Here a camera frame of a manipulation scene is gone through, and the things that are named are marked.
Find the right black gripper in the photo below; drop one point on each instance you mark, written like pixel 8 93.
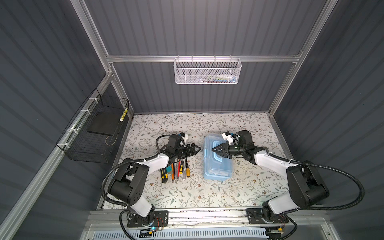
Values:
pixel 223 146

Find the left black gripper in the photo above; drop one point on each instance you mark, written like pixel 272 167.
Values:
pixel 192 152

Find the light blue plastic tool box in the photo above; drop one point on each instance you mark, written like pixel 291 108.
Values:
pixel 215 167

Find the yellow black utility knife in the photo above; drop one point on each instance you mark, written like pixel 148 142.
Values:
pixel 164 175

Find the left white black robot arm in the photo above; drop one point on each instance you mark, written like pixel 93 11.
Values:
pixel 124 184

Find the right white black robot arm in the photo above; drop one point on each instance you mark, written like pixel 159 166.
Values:
pixel 305 185

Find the yellow black screwdriver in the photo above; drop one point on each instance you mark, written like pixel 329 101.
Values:
pixel 181 167

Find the pens in white basket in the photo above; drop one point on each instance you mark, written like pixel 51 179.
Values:
pixel 219 79

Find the yellow green marker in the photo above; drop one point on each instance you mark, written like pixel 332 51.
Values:
pixel 123 114

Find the black flat pad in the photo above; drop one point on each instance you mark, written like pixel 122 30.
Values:
pixel 104 124

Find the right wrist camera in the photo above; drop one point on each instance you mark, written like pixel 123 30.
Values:
pixel 231 138

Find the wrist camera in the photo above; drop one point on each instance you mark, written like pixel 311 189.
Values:
pixel 231 138
pixel 184 136

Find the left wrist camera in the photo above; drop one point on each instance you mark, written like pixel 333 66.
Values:
pixel 184 136

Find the red handled hex key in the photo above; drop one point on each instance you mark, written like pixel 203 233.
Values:
pixel 178 173

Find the orange handled black screwdriver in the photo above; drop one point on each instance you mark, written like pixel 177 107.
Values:
pixel 187 169

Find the clear handled small screwdriver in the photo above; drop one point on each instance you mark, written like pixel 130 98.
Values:
pixel 184 175

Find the white wire mesh basket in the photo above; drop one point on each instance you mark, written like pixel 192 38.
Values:
pixel 187 71

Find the black wire mesh basket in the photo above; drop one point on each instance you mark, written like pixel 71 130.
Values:
pixel 79 145

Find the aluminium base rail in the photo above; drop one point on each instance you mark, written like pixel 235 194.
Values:
pixel 201 217

